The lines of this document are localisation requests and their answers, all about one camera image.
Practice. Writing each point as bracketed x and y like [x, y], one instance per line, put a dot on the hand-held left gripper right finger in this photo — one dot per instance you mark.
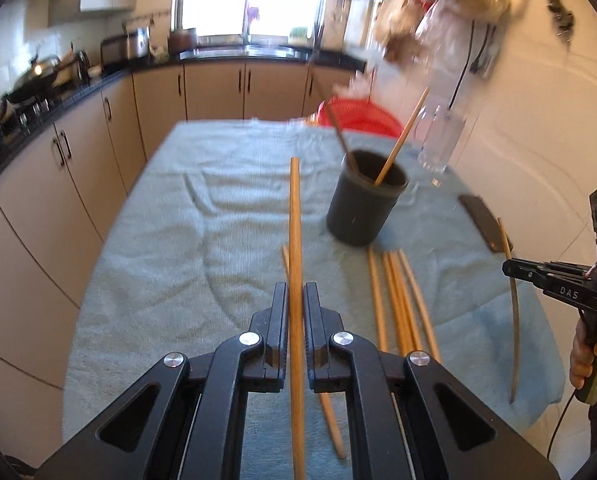
[311, 320]

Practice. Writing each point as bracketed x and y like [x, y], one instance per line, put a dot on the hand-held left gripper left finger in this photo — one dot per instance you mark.
[282, 320]

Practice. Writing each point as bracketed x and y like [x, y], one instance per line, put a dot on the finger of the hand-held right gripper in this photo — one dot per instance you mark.
[528, 269]

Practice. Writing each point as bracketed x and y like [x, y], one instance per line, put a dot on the dark grey chopstick holder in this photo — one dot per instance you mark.
[353, 210]

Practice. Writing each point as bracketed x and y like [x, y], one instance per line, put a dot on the dark wooden chopstick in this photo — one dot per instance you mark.
[339, 135]

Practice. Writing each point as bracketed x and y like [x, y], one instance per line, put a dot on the person's right hand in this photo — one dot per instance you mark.
[579, 362]

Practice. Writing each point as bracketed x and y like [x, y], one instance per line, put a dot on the black smartphone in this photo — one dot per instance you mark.
[483, 220]

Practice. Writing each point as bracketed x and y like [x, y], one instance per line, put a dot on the grey-green towel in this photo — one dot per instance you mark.
[203, 240]

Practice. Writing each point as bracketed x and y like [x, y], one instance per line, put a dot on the clear glass mug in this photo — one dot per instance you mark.
[441, 140]

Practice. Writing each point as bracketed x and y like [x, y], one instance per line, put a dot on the red plastic basket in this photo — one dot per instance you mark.
[363, 117]

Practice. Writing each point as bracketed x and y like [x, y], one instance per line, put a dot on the beige base cabinets under sink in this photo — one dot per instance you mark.
[213, 92]

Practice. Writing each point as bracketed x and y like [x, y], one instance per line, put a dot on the beige side base cabinets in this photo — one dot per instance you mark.
[53, 210]

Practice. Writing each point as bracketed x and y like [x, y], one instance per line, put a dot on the hanging clear plastic bags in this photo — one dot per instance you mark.
[408, 30]

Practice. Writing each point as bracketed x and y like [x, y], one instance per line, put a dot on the steel sink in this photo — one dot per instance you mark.
[243, 47]

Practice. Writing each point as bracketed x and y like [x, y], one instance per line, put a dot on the brown cooking pot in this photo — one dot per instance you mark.
[183, 40]

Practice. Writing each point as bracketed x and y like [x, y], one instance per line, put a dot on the white cutting board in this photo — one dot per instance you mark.
[357, 22]

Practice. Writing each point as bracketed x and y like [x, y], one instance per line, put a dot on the black kitchen countertop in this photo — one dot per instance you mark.
[78, 92]

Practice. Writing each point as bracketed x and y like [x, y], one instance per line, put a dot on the silver countertop appliance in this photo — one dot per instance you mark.
[126, 45]

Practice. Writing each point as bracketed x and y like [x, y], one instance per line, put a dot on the wok with lid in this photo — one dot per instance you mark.
[36, 77]

